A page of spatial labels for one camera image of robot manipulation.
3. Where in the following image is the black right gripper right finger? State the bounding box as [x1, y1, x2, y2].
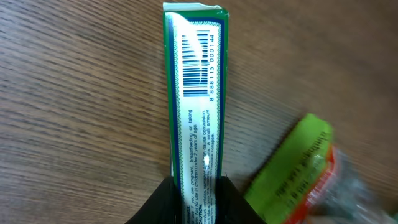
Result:
[216, 176, 266, 224]

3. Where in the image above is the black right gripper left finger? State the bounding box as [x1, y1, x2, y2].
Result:
[126, 176, 181, 224]

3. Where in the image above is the green gummy candy bag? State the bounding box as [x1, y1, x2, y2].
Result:
[245, 114, 397, 224]

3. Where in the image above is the green white small box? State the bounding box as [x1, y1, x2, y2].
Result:
[162, 2, 229, 224]

